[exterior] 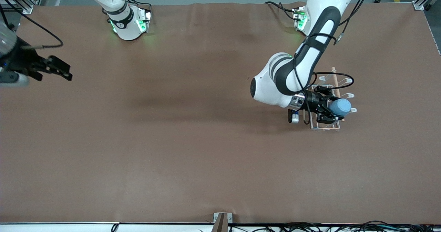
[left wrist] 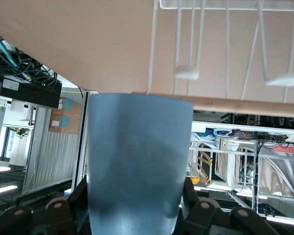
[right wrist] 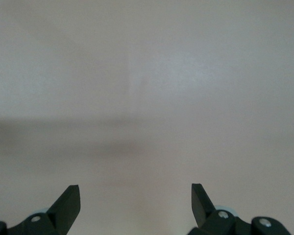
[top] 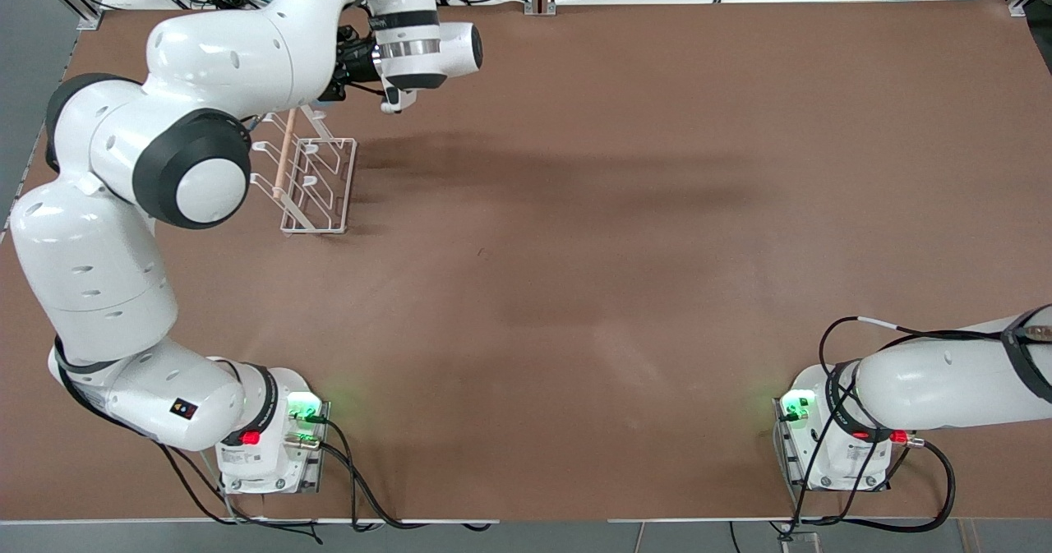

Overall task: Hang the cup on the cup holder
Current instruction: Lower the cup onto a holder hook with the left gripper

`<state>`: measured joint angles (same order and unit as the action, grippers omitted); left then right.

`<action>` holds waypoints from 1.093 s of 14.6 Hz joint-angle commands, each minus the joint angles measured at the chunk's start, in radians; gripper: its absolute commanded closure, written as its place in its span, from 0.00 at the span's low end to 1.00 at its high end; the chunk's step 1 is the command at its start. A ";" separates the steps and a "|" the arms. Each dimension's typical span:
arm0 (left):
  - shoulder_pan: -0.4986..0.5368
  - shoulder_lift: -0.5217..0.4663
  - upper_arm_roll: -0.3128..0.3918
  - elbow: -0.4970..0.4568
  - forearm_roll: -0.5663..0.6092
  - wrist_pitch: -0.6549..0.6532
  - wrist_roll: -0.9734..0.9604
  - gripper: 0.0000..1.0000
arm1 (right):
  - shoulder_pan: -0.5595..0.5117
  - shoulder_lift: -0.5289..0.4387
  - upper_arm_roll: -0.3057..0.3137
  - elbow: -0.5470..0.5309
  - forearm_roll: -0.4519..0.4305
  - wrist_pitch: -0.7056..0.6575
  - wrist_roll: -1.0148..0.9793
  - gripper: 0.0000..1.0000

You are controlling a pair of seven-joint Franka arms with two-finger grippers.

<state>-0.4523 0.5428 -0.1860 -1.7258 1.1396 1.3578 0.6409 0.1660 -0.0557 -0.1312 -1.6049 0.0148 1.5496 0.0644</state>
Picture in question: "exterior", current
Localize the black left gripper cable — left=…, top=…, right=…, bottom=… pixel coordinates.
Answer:
left=292, top=0, right=371, bottom=125

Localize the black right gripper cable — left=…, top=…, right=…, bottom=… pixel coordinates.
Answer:
left=3, top=0, right=64, bottom=50

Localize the black left arm base cable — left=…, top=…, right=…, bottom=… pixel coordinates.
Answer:
left=265, top=1, right=297, bottom=21

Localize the white wire cup holder rack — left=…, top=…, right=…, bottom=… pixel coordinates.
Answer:
left=303, top=67, right=358, bottom=131

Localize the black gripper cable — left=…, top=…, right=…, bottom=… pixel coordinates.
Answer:
left=292, top=0, right=371, bottom=125
left=3, top=0, right=64, bottom=50

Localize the grey metal table bracket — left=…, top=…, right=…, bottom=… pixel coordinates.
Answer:
left=213, top=213, right=233, bottom=224

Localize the black right arm base cable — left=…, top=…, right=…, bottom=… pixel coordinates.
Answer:
left=102, top=0, right=153, bottom=17

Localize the black arm base cable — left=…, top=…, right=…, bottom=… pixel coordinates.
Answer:
left=265, top=1, right=297, bottom=21
left=102, top=0, right=153, bottom=17

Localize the blue plastic cup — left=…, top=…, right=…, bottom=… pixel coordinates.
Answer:
left=328, top=98, right=352, bottom=118

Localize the brown post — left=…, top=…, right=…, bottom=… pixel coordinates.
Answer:
left=211, top=213, right=228, bottom=232

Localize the brown table cover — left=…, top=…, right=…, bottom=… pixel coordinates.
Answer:
left=0, top=2, right=441, bottom=224

